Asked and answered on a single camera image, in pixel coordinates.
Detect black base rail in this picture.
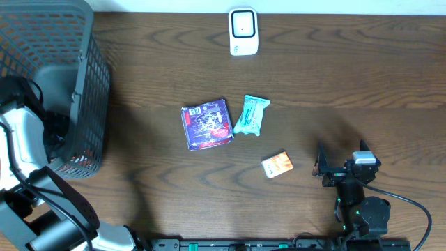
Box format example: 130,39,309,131
149,237,411,251

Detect white barcode scanner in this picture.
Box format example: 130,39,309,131
228,8,259,56

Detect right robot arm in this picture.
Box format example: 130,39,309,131
313,140,391,238

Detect purple snack package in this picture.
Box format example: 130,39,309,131
181,99,233,151

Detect green wipes packet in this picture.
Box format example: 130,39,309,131
233,95,270,137

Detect grey plastic basket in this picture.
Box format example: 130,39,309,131
1,0,111,179

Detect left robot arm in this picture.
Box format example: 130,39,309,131
1,75,144,251

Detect small orange packet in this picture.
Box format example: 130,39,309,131
261,151,293,178

